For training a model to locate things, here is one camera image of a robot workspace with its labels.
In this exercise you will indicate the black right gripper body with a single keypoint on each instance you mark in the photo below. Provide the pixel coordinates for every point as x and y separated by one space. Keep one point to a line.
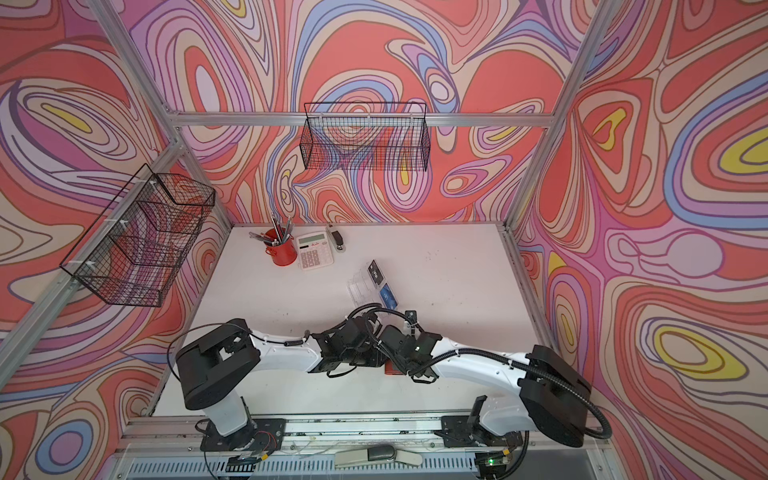
402 365

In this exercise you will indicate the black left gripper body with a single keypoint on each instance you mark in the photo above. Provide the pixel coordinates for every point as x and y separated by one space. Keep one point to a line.
368 357

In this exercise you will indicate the red leather card holder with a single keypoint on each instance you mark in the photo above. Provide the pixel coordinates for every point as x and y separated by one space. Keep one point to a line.
391 369

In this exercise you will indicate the blue credit card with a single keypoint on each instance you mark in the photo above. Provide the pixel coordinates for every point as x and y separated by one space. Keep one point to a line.
388 298

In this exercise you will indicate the clear acrylic card stand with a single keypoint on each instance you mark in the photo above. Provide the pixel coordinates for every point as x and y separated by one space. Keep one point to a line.
363 290

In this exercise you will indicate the black VIP credit card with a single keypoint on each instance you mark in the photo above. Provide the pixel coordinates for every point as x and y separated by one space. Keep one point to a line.
375 273

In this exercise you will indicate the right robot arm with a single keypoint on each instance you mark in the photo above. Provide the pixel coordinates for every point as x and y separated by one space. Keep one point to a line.
536 391

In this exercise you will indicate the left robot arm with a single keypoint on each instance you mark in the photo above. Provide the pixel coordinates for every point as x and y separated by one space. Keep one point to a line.
211 367

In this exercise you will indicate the grey black stapler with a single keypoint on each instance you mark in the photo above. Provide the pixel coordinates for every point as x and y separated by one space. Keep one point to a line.
337 238

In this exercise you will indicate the pink desk calculator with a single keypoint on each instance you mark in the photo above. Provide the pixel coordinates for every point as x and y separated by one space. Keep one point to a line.
314 250

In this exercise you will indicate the grey foot pedal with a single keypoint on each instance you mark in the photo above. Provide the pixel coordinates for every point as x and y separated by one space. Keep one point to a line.
376 455

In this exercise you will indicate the red metal pen bucket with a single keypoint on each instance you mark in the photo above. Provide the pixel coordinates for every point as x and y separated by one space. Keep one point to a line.
283 255

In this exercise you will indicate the pens and pencils bunch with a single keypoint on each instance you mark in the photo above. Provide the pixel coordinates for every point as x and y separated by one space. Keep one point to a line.
279 234

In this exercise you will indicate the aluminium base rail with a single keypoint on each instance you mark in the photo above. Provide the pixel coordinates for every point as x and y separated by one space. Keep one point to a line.
301 434

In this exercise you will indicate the black wire basket back wall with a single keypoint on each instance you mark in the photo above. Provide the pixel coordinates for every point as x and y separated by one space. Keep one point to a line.
365 136

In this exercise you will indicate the black wire basket wall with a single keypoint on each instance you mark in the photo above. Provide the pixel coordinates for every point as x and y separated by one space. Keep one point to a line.
365 136
133 253

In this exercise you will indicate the black wire basket left wall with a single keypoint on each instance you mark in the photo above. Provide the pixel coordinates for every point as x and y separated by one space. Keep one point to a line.
133 253

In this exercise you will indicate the aluminium frame post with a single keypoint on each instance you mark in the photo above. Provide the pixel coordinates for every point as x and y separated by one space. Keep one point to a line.
178 151

